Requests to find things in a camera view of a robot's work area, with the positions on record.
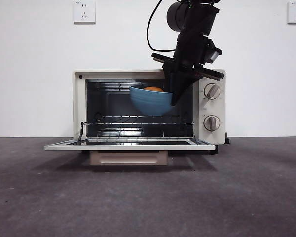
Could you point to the cream Toshiba toaster oven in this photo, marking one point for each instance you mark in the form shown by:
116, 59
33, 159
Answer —
212, 108

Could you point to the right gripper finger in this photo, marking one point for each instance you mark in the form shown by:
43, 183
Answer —
182, 86
168, 81

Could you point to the blue ribbed bowl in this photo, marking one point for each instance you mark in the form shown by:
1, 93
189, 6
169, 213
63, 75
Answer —
150, 102

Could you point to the cream glass oven door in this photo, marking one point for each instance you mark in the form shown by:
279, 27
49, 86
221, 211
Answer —
128, 147

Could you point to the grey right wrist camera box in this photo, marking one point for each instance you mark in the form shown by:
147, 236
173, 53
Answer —
214, 53

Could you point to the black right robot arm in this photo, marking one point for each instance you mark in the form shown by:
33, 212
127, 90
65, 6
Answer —
187, 14

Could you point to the brown potato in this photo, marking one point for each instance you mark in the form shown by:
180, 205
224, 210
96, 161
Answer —
153, 89

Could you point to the cream oven knob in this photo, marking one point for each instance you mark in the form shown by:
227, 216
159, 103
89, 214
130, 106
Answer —
212, 91
211, 123

